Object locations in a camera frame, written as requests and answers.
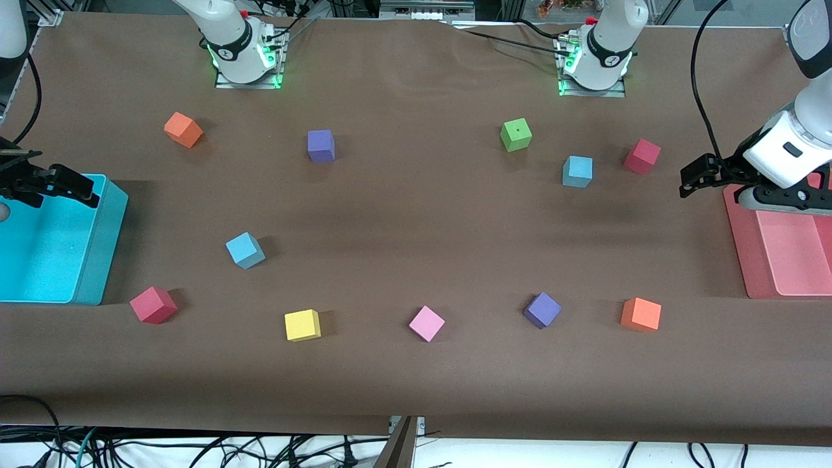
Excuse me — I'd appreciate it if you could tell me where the aluminium frame rail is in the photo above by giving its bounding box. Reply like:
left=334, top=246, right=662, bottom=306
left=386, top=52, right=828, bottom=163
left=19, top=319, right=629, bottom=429
left=36, top=0, right=88, bottom=28

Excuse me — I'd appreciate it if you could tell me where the pink plastic bin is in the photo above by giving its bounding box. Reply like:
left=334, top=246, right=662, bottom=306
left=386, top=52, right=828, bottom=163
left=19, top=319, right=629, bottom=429
left=723, top=172, right=832, bottom=300

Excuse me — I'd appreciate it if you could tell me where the teal cable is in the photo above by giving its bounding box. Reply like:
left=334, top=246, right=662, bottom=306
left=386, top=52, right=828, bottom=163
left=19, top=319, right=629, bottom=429
left=75, top=426, right=99, bottom=468

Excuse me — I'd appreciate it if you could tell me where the cyan plastic bin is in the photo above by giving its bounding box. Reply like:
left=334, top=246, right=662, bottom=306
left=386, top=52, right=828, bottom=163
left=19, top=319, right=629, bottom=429
left=0, top=173, right=129, bottom=306

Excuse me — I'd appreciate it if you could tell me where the purple foam block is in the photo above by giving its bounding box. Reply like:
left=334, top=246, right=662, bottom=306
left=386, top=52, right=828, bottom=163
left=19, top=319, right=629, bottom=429
left=523, top=292, right=562, bottom=330
left=307, top=129, right=336, bottom=163

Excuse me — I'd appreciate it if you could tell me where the pink foam block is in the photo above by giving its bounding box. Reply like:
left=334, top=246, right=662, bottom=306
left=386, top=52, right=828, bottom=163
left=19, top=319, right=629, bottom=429
left=408, top=305, right=446, bottom=343

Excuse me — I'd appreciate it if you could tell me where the green foam block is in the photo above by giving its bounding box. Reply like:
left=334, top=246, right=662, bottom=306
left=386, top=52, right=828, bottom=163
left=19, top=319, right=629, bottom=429
left=500, top=118, right=533, bottom=153

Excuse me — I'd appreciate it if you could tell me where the grey metal box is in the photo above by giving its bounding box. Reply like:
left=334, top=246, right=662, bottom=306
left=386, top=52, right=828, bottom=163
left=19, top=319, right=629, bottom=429
left=379, top=0, right=476, bottom=20

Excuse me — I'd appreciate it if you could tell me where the red foam block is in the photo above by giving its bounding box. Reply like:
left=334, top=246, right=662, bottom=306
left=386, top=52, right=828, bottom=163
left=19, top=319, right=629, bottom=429
left=129, top=286, right=178, bottom=324
left=623, top=138, right=662, bottom=175

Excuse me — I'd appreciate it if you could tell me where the yellow foam block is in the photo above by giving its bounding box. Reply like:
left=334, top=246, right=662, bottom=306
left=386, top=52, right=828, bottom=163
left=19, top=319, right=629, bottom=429
left=284, top=309, right=322, bottom=343

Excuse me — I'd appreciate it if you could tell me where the orange foam block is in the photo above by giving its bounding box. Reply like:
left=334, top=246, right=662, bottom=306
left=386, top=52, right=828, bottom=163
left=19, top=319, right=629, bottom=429
left=163, top=112, right=204, bottom=149
left=620, top=297, right=662, bottom=333

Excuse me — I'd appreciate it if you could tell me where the brown table cover sheet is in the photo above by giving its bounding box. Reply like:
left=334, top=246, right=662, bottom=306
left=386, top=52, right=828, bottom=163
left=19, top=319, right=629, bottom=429
left=0, top=12, right=832, bottom=449

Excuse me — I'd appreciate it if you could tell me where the black looped cable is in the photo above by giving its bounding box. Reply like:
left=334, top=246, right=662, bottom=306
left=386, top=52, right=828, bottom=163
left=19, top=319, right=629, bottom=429
left=0, top=393, right=66, bottom=468

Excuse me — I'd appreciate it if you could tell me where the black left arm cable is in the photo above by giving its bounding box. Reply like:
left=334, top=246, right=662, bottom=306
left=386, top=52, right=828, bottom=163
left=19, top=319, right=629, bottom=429
left=689, top=0, right=732, bottom=160

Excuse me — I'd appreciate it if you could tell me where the light blue foam block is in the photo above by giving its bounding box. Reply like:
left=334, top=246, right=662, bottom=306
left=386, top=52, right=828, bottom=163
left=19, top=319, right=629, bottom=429
left=562, top=155, right=593, bottom=189
left=226, top=232, right=267, bottom=270

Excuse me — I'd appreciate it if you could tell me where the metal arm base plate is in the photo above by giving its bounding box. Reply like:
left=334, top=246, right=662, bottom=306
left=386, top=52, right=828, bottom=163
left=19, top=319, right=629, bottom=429
left=558, top=73, right=628, bottom=98
left=214, top=65, right=285, bottom=90

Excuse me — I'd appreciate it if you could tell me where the black cable on table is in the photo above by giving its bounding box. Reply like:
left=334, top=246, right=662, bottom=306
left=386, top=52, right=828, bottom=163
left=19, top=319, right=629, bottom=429
left=442, top=18, right=573, bottom=59

